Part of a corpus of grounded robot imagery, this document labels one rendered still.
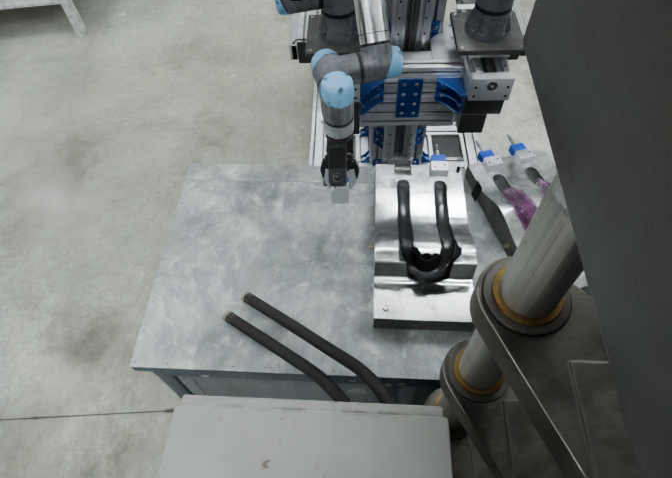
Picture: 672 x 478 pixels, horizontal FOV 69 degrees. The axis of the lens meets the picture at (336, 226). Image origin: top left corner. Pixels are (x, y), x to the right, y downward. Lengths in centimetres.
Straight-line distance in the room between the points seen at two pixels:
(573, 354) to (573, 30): 35
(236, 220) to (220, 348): 41
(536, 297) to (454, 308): 81
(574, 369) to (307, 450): 28
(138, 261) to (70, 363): 53
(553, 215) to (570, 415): 20
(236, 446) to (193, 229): 106
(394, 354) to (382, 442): 75
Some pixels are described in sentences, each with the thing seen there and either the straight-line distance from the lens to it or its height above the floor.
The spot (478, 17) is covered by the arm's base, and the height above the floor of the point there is 111.
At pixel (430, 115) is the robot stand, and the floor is 73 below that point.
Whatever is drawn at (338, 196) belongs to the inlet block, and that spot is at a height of 94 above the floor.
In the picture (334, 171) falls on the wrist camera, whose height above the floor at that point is 109.
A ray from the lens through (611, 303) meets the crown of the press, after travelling 24.
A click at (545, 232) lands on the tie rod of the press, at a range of 44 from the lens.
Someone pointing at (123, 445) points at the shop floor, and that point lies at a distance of 224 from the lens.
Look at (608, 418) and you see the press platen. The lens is 54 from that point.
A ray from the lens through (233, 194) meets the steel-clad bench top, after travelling 161.
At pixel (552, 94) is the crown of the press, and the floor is 183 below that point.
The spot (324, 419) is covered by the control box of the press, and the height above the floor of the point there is 147.
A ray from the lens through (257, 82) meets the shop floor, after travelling 329.
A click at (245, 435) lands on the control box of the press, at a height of 147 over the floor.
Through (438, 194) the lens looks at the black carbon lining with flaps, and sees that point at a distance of 147.
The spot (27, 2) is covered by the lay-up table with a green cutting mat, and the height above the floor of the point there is 26.
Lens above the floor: 202
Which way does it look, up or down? 55 degrees down
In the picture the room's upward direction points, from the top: 3 degrees counter-clockwise
